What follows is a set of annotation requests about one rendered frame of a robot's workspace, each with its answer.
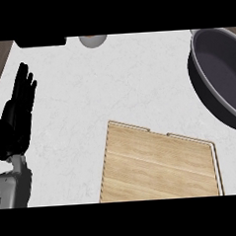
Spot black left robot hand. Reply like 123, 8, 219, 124
0, 61, 43, 163

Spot wooden tray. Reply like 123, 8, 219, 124
94, 113, 226, 204

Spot dark grey pot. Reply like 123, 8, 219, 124
185, 27, 236, 135

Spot black appliance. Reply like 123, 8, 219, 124
14, 38, 68, 50

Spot grey round bowl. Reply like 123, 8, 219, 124
77, 35, 109, 50

